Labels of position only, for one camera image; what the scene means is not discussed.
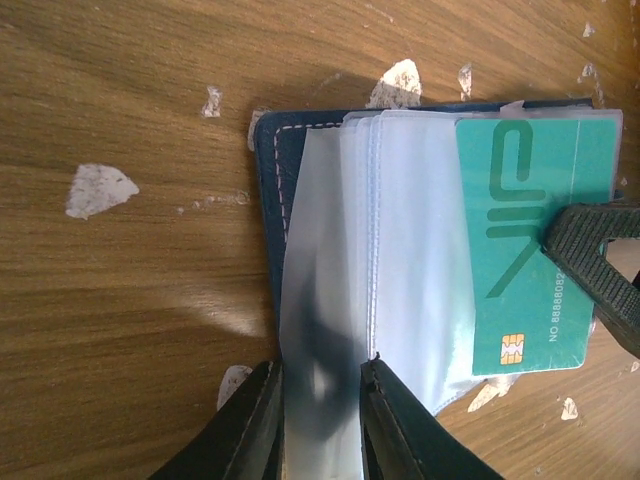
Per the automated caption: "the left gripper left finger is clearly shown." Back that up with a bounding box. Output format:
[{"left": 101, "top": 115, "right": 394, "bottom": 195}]
[{"left": 151, "top": 360, "right": 283, "bottom": 480}]

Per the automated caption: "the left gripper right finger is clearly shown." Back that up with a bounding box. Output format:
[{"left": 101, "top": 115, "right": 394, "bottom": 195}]
[{"left": 359, "top": 358, "right": 501, "bottom": 480}]

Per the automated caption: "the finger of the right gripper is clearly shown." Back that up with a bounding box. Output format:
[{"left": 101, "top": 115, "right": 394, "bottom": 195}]
[{"left": 542, "top": 202, "right": 639, "bottom": 356}]

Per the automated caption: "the teal credit card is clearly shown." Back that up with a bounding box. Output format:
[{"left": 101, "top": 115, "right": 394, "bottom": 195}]
[{"left": 456, "top": 110, "right": 622, "bottom": 377}]

